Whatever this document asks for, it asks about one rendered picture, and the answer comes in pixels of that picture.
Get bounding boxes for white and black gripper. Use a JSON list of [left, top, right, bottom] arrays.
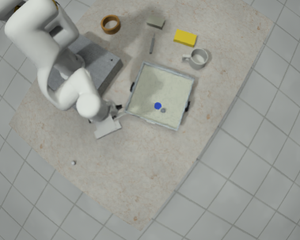
[[89, 101, 123, 124]]

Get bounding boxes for brown tape roll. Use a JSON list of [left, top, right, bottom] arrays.
[[101, 14, 121, 35]]

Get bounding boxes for white mug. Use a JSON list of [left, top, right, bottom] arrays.
[[182, 48, 208, 70]]

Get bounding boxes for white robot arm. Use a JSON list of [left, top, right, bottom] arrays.
[[0, 0, 122, 139]]

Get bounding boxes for yellow rectangular block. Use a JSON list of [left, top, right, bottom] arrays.
[[173, 29, 197, 48]]

